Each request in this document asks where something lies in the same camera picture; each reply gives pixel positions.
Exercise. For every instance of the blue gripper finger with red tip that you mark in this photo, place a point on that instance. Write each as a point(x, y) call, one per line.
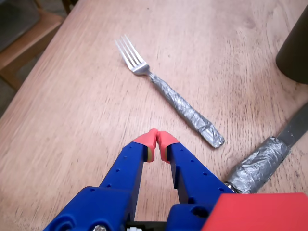
point(192, 173)
point(115, 183)

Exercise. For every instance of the dark gray tall glass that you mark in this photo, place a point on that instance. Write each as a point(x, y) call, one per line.
point(296, 60)

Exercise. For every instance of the wooden chair with gray cushion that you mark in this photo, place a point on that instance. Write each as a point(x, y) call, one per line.
point(21, 50)

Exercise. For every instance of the red camera mount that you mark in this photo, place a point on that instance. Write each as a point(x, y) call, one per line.
point(260, 214)

